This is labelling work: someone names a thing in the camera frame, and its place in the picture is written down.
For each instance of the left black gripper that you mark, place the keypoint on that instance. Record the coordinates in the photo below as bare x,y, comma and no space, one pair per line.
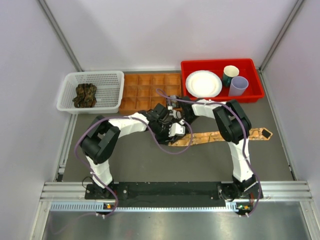
165,139

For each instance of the orange patterned tie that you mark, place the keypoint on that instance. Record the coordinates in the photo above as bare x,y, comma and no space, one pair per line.
255,134

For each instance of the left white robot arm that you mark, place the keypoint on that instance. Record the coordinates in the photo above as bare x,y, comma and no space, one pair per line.
99,143

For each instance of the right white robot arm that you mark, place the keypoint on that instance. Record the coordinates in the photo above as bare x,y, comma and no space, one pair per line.
234,126

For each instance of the rolled dark patterned tie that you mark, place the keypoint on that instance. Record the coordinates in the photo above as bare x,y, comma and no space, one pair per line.
174,103

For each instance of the white paper plate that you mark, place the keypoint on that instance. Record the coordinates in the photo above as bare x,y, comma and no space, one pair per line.
203,84

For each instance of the orange compartment tray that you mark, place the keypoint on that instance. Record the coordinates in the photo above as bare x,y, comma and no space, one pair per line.
139,91

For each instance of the red plastic bin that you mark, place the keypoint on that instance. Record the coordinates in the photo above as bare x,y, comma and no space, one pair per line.
247,69

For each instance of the lavender plastic cup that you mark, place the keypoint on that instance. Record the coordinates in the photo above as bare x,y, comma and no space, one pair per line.
238,86

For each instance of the green cup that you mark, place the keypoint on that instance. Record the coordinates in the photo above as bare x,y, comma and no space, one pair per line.
229,72

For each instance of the white perforated plastic basket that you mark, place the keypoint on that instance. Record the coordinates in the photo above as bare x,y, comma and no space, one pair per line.
109,91

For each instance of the dark camouflage tie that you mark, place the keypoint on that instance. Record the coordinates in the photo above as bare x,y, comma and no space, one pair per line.
85,96

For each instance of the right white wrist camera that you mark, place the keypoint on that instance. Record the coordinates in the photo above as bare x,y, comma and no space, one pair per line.
175,111

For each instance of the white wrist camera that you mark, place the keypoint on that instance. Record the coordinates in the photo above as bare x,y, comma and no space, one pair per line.
175,111
177,129

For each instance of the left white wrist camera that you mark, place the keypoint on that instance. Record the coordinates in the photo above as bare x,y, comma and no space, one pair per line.
177,129

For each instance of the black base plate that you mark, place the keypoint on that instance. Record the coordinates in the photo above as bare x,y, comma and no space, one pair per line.
174,194

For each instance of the slotted cable duct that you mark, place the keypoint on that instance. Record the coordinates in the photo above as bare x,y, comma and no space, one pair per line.
104,207

